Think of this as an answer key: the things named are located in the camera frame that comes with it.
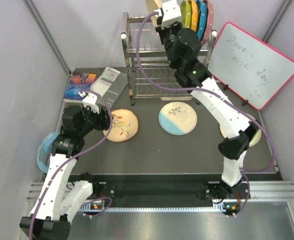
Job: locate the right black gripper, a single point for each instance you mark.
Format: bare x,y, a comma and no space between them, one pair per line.
162,31

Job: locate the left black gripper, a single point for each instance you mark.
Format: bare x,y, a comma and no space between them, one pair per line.
103,123

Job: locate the beige bird plate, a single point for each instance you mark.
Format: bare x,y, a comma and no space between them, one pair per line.
125,125
152,6

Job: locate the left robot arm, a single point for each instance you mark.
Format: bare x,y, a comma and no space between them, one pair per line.
53,213

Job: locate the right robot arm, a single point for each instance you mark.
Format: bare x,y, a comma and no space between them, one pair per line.
182,47

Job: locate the steel two-tier dish rack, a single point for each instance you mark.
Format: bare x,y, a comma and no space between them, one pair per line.
153,60

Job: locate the green polka dot plate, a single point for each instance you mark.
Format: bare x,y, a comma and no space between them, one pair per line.
186,13

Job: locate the grey white booklet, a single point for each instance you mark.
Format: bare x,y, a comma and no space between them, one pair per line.
110,84

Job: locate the yellow polka dot plate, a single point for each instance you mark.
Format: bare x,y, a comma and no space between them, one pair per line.
194,15

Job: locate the blue orange paperback book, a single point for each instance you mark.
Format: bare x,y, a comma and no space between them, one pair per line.
78,81

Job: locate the blue polka dot plate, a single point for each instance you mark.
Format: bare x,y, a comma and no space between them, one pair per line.
202,18

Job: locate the pink polka dot plate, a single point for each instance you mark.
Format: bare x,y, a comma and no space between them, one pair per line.
209,21

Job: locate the light blue headphones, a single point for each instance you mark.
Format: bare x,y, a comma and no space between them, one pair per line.
44,151

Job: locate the white blue leaf plate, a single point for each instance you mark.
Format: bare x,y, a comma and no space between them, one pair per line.
177,118

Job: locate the pink framed whiteboard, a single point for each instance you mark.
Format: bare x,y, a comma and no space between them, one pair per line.
251,68

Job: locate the cream green plate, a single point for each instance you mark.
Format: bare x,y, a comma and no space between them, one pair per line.
254,140

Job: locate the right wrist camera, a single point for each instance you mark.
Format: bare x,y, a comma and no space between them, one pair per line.
171,13

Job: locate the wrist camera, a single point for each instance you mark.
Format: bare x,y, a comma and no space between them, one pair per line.
89,102
171,13

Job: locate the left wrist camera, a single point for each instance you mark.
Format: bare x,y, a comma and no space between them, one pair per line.
89,102

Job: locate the grey slotted cable duct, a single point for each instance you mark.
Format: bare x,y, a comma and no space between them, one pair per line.
97,207

